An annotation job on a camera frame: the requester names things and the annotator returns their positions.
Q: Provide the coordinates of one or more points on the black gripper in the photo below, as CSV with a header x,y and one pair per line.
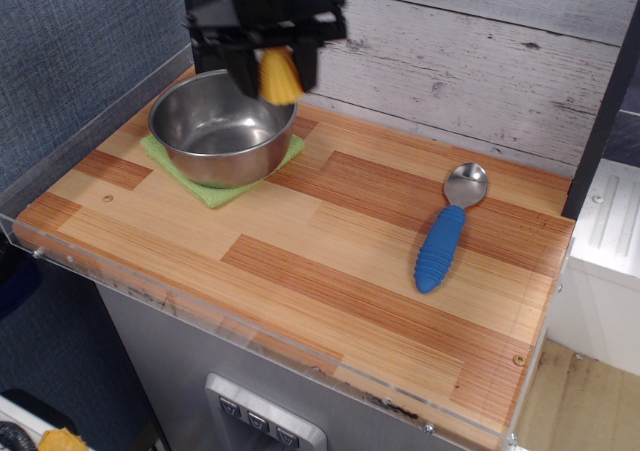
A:
x,y
245,25

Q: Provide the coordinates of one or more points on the yellow toy corn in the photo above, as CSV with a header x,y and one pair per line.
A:
x,y
279,82

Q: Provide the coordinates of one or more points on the silver metal pot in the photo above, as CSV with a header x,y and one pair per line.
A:
x,y
216,136

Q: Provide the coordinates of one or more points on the green cloth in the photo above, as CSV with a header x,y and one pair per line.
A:
x,y
211,197

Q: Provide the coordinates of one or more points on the silver toy fridge cabinet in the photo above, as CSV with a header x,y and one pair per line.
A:
x,y
299,366

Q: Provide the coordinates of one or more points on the silver dispenser button panel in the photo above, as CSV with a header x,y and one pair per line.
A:
x,y
272,427

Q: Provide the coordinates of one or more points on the clear acrylic guard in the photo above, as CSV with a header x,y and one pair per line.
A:
x,y
336,232

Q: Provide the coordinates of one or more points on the white box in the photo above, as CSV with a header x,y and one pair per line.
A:
x,y
596,309

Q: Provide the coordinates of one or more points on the yellow black object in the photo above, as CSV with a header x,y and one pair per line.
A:
x,y
14,437

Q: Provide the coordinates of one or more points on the black vertical post left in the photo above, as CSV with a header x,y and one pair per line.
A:
x,y
205,61

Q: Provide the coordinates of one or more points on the black vertical post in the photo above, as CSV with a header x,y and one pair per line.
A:
x,y
205,61
611,103

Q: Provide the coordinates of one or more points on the blue handled metal spoon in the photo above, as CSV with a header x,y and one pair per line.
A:
x,y
466,186

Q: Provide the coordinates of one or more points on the black vertical post right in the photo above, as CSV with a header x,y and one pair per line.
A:
x,y
611,103

